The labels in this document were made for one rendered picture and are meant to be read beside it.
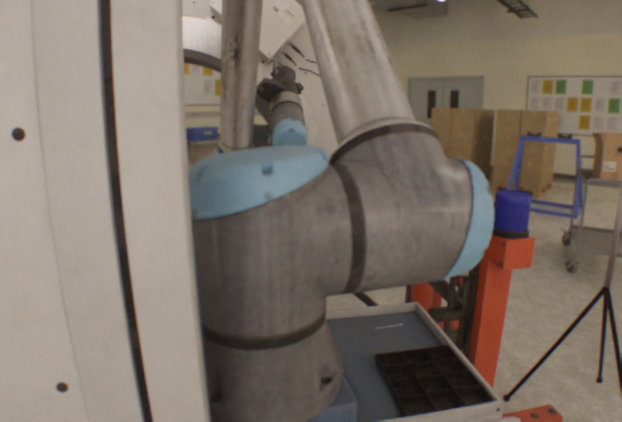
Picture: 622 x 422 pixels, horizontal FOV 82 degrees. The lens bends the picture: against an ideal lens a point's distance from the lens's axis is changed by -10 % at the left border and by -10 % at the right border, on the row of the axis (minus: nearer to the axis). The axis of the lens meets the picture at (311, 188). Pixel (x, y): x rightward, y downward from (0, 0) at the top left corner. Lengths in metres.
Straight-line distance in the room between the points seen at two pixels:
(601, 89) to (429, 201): 9.16
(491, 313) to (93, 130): 1.48
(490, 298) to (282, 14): 1.18
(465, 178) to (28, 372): 0.44
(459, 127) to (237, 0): 6.76
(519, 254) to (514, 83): 8.56
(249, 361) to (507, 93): 9.62
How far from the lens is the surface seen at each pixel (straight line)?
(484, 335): 1.62
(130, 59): 0.24
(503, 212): 1.39
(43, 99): 0.25
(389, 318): 1.46
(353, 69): 0.56
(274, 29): 1.24
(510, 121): 7.17
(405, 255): 0.42
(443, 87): 10.36
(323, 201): 0.39
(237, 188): 0.36
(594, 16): 9.78
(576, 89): 9.59
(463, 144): 7.44
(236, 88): 0.95
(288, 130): 1.01
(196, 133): 6.49
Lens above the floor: 1.37
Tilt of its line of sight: 11 degrees down
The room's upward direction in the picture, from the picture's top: straight up
